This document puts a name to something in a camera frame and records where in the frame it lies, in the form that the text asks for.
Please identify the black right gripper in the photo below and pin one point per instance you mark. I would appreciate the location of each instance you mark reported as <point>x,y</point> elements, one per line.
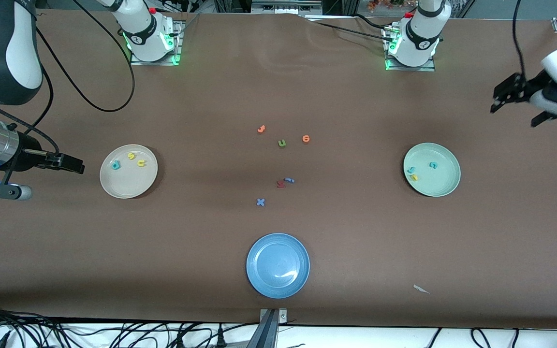
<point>28,152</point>

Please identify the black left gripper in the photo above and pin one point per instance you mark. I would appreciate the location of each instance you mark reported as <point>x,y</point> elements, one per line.
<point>530,89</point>

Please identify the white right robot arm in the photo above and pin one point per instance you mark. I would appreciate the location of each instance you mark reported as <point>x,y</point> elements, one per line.
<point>17,63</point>

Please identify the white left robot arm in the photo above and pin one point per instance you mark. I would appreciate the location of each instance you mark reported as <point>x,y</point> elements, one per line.
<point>418,43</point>

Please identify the beige brown plate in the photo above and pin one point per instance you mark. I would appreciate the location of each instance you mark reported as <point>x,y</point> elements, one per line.
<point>128,186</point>

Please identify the brown table cover sheet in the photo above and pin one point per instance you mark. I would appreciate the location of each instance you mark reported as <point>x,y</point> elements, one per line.
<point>65,241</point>

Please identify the pale green plate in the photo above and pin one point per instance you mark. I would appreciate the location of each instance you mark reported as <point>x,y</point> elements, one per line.
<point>435,186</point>

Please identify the white paper scrap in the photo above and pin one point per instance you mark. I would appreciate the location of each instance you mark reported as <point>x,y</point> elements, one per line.
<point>421,289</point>

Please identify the blue plate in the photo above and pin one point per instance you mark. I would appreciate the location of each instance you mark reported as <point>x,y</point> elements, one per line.
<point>278,266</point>

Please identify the grey equipment box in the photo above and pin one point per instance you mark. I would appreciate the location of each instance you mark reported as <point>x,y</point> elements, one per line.
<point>283,6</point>

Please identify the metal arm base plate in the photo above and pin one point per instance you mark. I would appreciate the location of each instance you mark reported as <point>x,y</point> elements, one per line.
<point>423,68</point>
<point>178,43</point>

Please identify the grey metal clamp bracket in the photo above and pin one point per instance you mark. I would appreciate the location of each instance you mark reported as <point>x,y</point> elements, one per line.
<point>282,316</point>

